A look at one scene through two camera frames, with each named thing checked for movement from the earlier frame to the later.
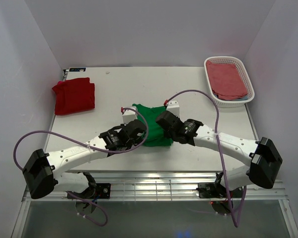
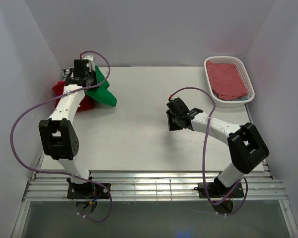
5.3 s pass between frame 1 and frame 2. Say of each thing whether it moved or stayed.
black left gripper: moved
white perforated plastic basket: stayed
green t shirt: moved
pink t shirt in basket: stayed
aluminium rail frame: stayed
